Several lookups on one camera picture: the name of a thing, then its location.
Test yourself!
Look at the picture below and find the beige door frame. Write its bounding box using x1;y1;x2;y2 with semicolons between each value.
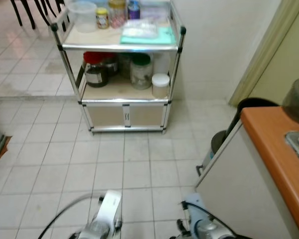
228;0;299;108

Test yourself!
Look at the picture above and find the glass bowl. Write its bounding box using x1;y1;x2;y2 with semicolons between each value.
282;77;299;128

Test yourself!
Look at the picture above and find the black chair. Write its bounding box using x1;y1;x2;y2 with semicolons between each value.
10;0;66;31

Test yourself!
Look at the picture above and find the clear plastic tub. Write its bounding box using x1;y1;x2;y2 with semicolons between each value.
67;1;98;33

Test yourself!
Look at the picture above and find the clear plastic bag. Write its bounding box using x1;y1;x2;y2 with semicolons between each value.
122;20;159;39

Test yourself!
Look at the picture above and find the blue bottle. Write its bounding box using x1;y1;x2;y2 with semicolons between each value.
127;0;141;21

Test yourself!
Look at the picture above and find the green mat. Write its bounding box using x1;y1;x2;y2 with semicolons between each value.
121;26;176;46

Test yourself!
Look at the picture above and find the black bin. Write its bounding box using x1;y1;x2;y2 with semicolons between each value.
225;98;280;145

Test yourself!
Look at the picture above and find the clear plastic box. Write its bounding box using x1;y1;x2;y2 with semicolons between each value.
140;0;171;23

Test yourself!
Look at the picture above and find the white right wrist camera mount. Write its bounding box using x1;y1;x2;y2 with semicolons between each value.
182;193;213;235

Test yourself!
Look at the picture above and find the yellow lid jar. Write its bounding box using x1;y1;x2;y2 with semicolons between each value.
96;7;111;30

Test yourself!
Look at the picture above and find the red lid dark jar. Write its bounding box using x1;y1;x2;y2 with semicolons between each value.
83;52;110;88

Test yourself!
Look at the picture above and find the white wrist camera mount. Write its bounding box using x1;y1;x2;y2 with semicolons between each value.
182;193;213;235
92;190;123;233

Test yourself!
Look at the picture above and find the orange top counter cabinet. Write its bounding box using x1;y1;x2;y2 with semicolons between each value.
195;106;299;239

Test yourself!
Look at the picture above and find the dark glass jar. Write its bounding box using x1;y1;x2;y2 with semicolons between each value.
103;54;122;77

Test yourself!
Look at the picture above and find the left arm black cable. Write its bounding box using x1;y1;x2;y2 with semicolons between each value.
37;193;106;239

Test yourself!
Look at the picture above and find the green lid glass jar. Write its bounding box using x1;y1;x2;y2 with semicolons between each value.
130;53;154;91

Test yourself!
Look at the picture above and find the metal kitchen shelf cart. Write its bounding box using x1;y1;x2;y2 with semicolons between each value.
49;0;187;134

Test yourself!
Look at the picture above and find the gold lid pink jar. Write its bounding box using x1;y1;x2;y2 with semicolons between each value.
108;0;128;29

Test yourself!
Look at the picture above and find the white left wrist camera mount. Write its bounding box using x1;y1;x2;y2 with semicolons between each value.
92;190;123;233

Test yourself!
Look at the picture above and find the small white lid jar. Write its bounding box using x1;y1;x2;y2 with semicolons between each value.
151;74;170;99

